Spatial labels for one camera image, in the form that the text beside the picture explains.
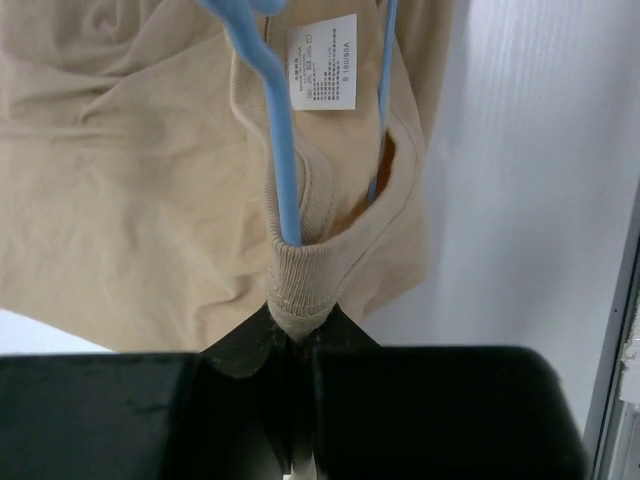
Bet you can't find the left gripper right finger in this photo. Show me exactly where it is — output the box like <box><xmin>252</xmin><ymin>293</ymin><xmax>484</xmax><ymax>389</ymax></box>
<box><xmin>304</xmin><ymin>309</ymin><xmax>589</xmax><ymax>479</ymax></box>

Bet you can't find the beige t shirt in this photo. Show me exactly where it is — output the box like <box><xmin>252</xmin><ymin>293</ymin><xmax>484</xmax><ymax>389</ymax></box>
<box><xmin>1</xmin><ymin>1</ymin><xmax>454</xmax><ymax>352</ymax></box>

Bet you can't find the light blue plastic hanger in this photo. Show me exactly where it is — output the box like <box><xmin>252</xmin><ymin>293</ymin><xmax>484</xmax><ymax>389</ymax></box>
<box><xmin>191</xmin><ymin>0</ymin><xmax>400</xmax><ymax>247</ymax></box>

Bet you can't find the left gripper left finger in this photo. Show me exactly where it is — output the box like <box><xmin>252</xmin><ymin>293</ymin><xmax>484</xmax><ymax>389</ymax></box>
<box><xmin>1</xmin><ymin>311</ymin><xmax>291</xmax><ymax>479</ymax></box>

